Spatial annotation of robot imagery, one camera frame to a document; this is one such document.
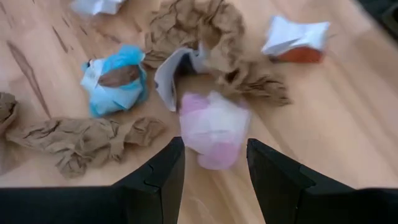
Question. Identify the blue white paper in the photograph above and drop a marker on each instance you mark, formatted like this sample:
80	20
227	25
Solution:
118	99

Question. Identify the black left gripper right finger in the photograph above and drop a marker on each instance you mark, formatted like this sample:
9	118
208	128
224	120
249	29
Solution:
311	205

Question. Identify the pink white paper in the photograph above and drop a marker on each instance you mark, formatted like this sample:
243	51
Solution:
214	133

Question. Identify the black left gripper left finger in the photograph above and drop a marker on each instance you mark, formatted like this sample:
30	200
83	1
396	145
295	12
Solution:
140	202

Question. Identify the brown paper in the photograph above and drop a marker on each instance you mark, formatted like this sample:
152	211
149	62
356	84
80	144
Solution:
264	90
186	28
77	140

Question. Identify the white orange paper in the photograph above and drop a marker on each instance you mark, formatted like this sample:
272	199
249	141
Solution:
292	34

